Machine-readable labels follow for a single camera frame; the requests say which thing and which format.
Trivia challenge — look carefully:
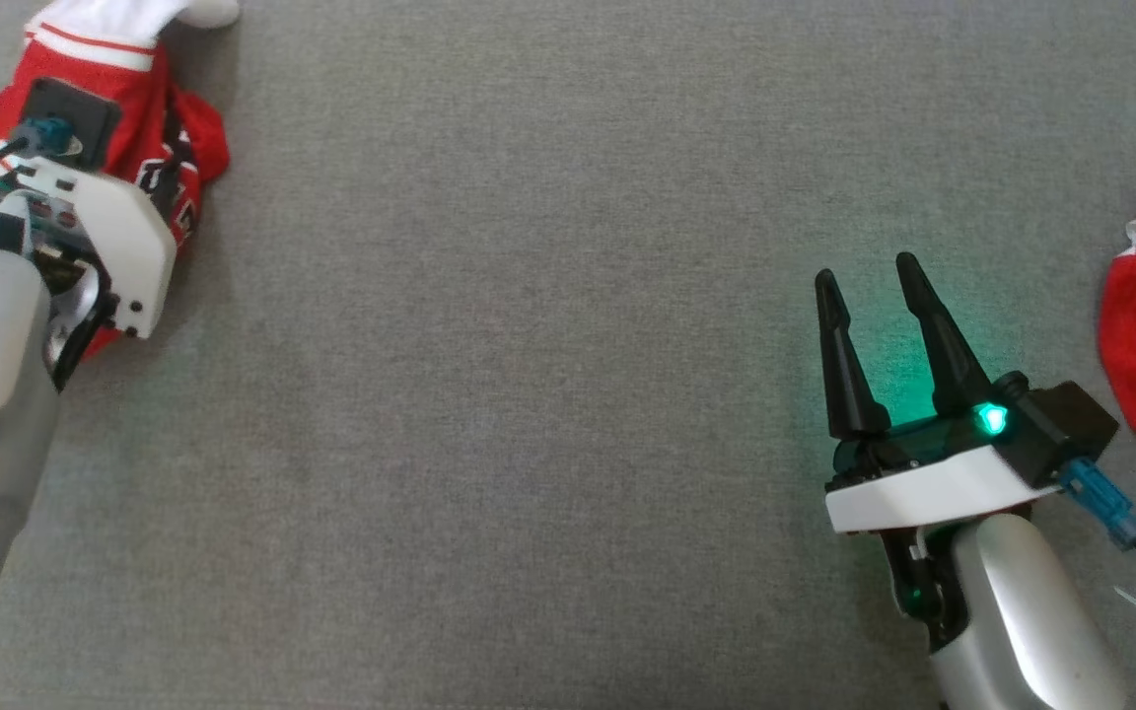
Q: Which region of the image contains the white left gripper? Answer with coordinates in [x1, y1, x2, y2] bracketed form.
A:
[0, 153, 178, 342]

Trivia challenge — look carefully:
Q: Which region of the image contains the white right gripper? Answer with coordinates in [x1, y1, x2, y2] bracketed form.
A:
[814, 251, 1064, 536]

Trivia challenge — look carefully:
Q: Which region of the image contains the red Bulls 23 jersey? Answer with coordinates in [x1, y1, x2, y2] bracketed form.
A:
[0, 0, 242, 362]

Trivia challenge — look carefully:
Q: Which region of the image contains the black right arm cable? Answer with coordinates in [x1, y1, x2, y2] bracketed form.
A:
[1059, 457, 1136, 710]

